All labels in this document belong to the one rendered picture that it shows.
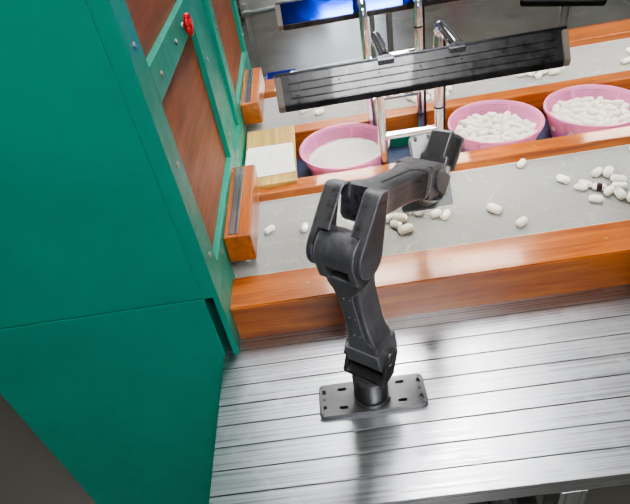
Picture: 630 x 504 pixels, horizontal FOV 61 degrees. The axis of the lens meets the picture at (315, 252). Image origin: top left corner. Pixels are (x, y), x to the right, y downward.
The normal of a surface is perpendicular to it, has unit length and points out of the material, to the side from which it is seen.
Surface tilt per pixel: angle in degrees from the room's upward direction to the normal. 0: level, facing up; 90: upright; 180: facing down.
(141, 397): 90
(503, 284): 90
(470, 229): 0
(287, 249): 0
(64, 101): 90
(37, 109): 90
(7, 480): 0
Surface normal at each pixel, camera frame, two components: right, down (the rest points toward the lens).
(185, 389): 0.05, 0.63
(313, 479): -0.15, -0.76
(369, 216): -0.49, -0.13
